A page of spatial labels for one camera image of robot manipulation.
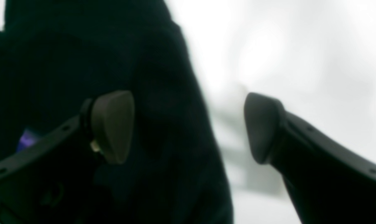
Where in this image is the black T-shirt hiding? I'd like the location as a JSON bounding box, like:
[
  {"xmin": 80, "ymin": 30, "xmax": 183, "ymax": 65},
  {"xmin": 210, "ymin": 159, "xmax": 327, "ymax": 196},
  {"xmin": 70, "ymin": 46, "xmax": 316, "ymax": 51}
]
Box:
[{"xmin": 0, "ymin": 0, "xmax": 234, "ymax": 224}]

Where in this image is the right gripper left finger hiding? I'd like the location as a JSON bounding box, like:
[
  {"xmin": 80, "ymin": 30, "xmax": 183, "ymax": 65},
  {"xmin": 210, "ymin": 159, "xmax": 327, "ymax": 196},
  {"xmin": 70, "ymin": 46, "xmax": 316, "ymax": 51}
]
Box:
[{"xmin": 0, "ymin": 90, "xmax": 135, "ymax": 224}]

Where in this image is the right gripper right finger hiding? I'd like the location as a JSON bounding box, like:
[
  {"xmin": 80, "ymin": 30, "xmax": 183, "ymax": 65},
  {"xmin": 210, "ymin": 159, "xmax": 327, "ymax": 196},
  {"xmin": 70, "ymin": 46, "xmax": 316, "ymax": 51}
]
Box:
[{"xmin": 244, "ymin": 93, "xmax": 376, "ymax": 224}]

